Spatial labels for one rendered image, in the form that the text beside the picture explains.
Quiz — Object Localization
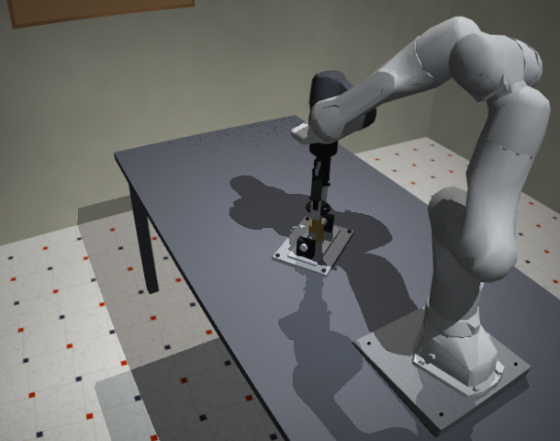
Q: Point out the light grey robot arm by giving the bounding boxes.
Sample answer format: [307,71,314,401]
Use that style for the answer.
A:
[291,17,551,398]

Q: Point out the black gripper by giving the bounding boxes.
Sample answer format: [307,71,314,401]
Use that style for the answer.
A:
[309,141,338,221]

